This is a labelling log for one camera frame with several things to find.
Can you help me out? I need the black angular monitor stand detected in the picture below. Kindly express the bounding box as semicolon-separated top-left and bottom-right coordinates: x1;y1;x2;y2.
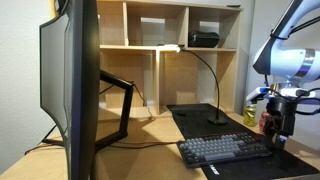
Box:
41;69;136;153

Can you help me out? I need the black zippered case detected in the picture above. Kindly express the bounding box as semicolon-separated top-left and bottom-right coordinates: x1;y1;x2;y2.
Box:
187;30;221;49

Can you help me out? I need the pink drink can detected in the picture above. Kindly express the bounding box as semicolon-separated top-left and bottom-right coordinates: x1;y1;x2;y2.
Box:
258;111;273;135

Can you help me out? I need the light wooden shelf hutch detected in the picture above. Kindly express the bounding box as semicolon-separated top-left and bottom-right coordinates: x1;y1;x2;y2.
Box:
96;0;244;118

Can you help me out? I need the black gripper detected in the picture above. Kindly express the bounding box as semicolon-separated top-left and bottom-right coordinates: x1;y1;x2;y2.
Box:
264;96;298;150

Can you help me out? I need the yellow green drink can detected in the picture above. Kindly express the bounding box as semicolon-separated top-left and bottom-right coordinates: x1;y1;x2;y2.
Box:
243;105;258;128

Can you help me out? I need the black curved computer monitor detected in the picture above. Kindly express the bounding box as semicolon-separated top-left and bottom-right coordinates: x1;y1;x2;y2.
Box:
39;0;102;180

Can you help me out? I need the light wooden desk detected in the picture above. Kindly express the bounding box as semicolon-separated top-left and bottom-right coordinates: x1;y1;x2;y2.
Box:
0;106;320;180

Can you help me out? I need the black desk mat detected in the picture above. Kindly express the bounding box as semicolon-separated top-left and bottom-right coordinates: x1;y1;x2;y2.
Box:
166;103;320;180

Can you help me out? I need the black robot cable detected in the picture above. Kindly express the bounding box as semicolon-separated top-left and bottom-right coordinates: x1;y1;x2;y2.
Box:
264;73;272;88
269;14;320;41

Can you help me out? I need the dark desk cable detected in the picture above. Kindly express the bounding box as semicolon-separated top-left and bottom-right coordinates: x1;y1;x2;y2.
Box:
24;140;179;156

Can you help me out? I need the grey and black mechanical keyboard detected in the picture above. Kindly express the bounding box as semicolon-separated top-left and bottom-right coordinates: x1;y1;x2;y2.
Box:
176;131;273;168

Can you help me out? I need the black monitor cable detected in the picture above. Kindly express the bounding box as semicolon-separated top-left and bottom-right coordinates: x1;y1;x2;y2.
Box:
132;82;155;120

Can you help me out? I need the black gooseneck desk lamp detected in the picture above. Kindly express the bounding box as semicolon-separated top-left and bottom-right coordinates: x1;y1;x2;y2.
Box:
158;43;229;126

